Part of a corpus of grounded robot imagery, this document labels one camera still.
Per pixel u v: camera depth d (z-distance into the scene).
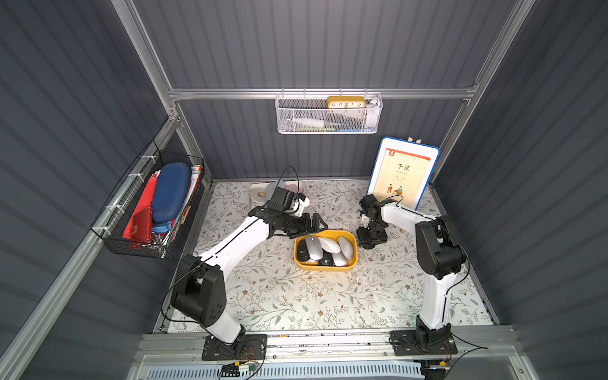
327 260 0.89
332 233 0.99
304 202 0.79
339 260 0.92
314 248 0.89
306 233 0.72
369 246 0.94
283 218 0.69
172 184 0.75
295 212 0.73
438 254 0.54
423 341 0.66
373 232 0.85
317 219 0.74
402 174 0.89
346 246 0.90
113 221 0.62
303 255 0.90
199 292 0.44
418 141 0.84
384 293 0.85
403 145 0.87
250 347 0.73
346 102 0.87
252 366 0.70
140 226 0.65
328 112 0.89
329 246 0.89
